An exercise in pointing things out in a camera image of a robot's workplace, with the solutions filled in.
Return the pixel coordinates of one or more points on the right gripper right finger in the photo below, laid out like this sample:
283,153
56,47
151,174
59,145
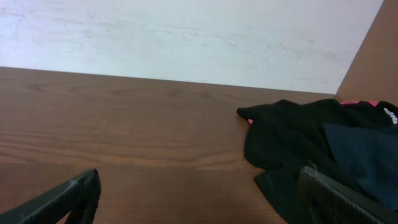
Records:
328,201

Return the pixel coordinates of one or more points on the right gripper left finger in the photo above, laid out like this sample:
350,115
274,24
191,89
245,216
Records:
77,199

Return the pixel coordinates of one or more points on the blue denim garment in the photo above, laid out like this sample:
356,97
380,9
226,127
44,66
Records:
369,158

